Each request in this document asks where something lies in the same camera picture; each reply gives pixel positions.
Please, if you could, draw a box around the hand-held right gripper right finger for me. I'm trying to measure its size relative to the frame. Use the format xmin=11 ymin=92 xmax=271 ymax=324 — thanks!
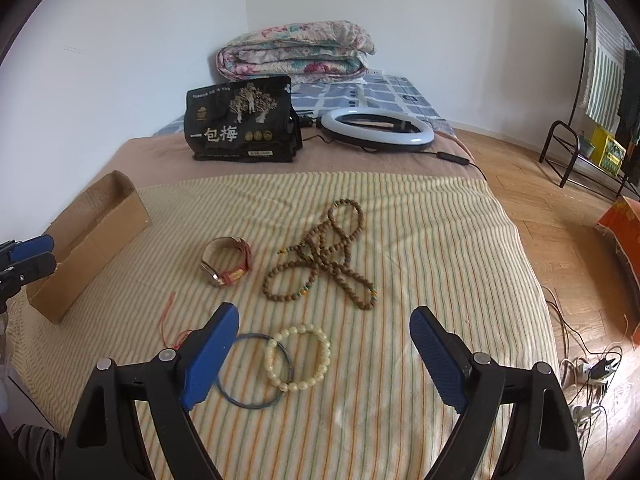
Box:
xmin=409 ymin=306 xmax=585 ymax=480

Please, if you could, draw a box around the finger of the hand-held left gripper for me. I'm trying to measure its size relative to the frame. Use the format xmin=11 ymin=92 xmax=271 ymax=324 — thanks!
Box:
xmin=0 ymin=252 xmax=57 ymax=288
xmin=0 ymin=235 xmax=55 ymax=263

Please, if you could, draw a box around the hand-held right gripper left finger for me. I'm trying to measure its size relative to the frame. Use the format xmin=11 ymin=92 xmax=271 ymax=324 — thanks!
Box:
xmin=62 ymin=302 xmax=240 ymax=480

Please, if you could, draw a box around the red string with green pendant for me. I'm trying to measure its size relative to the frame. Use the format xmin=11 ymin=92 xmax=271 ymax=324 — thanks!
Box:
xmin=159 ymin=291 xmax=201 ymax=351

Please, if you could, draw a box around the thin blue bangle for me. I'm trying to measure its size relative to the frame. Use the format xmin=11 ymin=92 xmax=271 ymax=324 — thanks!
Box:
xmin=215 ymin=332 xmax=293 ymax=411

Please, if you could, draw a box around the brown cardboard box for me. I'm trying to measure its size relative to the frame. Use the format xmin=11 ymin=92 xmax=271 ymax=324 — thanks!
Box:
xmin=25 ymin=170 xmax=152 ymax=323

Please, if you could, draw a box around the wristwatch with red strap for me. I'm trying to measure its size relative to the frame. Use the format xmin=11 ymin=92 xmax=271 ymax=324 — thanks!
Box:
xmin=200 ymin=236 xmax=252 ymax=288

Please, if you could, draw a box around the white bead bracelet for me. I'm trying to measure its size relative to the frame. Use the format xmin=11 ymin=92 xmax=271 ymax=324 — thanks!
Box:
xmin=265 ymin=324 xmax=332 ymax=393

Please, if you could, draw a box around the long wooden bead necklace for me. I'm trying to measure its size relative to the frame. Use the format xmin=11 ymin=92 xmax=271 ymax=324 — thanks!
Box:
xmin=262 ymin=199 xmax=378 ymax=312

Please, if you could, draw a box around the yellow striped blanket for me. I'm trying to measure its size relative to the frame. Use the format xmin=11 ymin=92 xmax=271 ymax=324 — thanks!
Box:
xmin=5 ymin=170 xmax=561 ymax=480

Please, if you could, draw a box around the brown blanket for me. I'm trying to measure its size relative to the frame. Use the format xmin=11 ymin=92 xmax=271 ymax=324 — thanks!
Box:
xmin=10 ymin=132 xmax=476 ymax=311

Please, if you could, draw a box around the white power strip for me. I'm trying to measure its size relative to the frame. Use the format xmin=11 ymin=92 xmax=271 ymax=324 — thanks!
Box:
xmin=560 ymin=354 xmax=621 ymax=387

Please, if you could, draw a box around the grey striped cloth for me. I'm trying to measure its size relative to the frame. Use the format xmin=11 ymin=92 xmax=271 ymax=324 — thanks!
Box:
xmin=10 ymin=425 xmax=67 ymax=480

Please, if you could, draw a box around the orange box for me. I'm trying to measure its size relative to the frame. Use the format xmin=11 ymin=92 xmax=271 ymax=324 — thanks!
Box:
xmin=595 ymin=197 xmax=640 ymax=286

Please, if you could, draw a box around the black snack bag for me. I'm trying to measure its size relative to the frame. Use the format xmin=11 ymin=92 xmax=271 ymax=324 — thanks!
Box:
xmin=184 ymin=75 xmax=303 ymax=163

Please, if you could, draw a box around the black metal shoe rack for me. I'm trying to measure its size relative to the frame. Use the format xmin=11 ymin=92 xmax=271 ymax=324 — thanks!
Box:
xmin=539 ymin=120 xmax=640 ymax=202

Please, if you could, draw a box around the yellow box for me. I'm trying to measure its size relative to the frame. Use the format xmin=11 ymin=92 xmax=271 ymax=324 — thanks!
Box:
xmin=590 ymin=127 xmax=627 ymax=177

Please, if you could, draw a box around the blue checked bedsheet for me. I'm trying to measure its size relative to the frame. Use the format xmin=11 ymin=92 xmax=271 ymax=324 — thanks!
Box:
xmin=152 ymin=72 xmax=456 ymax=138

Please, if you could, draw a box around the folded floral quilt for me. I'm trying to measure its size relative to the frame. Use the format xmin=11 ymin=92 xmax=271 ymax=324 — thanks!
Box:
xmin=216 ymin=21 xmax=376 ymax=83

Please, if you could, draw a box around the dark hanging garment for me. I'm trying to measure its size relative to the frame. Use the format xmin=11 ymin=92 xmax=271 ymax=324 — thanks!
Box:
xmin=617 ymin=50 xmax=640 ymax=147

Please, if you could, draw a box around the striped hanging cloth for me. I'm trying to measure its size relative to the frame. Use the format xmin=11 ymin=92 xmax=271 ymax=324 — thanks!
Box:
xmin=585 ymin=0 xmax=632 ymax=131

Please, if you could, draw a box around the black metal clothes rack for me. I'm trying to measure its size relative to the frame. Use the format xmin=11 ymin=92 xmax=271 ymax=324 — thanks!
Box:
xmin=575 ymin=0 xmax=640 ymax=128

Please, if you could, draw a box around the black ring light cable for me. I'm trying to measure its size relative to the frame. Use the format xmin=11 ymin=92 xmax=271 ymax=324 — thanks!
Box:
xmin=427 ymin=145 xmax=491 ymax=183

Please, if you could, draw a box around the white ring light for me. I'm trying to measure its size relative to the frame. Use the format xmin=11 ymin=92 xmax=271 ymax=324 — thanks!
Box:
xmin=320 ymin=108 xmax=435 ymax=151

